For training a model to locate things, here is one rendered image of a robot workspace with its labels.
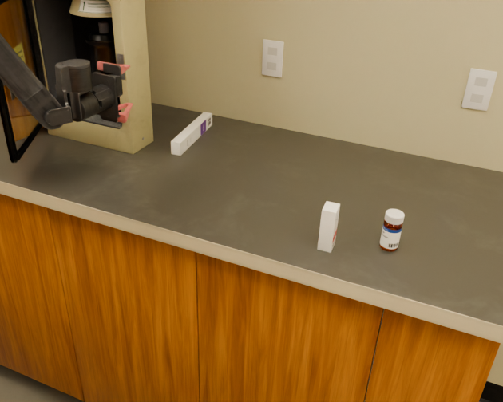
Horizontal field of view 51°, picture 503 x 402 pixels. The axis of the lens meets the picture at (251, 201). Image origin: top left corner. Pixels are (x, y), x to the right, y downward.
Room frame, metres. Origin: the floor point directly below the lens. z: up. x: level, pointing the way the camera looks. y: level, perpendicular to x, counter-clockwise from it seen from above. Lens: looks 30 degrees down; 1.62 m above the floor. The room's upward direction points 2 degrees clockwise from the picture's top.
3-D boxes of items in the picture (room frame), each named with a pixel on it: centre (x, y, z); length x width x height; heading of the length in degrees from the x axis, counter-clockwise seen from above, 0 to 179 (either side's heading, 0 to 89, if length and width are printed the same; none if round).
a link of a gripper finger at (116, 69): (1.23, 0.33, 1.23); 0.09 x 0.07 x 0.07; 157
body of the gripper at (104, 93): (1.17, 0.36, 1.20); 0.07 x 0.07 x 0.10; 67
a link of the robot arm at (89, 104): (1.11, 0.38, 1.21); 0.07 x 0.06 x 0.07; 157
